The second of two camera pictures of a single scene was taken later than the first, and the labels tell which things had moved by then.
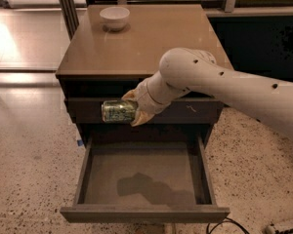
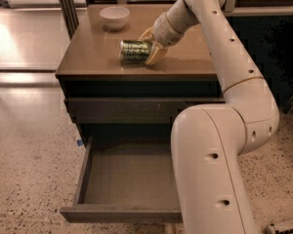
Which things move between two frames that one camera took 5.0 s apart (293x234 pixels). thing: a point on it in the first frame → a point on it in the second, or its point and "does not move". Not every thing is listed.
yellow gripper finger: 132,95 → 147,35
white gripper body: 142,97 → 163,29
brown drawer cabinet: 116,47 does not move
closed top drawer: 178,110 does not move
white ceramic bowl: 115,18 does not move
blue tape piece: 80,142 does not move
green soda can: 118,110 → 134,52
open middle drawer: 145,179 does not move
